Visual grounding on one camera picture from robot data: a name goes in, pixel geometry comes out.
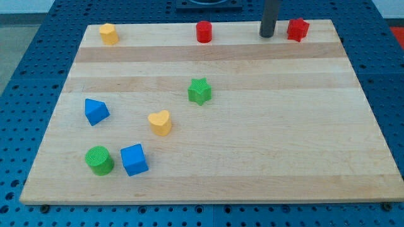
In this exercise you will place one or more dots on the green star block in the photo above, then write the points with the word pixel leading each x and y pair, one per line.
pixel 199 91

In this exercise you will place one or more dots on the yellow heart block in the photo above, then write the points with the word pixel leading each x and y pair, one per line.
pixel 160 123

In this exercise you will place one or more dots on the wooden board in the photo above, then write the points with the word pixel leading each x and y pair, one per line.
pixel 288 122

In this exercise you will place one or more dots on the blue cube block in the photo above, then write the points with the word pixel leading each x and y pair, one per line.
pixel 133 160

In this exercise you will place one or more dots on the red cylinder block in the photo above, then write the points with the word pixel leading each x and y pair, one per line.
pixel 204 31

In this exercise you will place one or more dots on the blue triangle block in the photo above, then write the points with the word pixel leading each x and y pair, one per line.
pixel 95 111

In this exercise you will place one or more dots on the green cylinder block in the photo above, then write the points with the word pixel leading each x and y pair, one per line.
pixel 99 160

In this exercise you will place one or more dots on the yellow hexagon block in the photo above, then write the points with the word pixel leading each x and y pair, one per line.
pixel 108 34

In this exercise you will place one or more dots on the red star block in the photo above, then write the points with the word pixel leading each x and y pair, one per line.
pixel 297 29

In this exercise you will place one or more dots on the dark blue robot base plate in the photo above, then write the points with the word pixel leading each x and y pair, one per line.
pixel 187 5

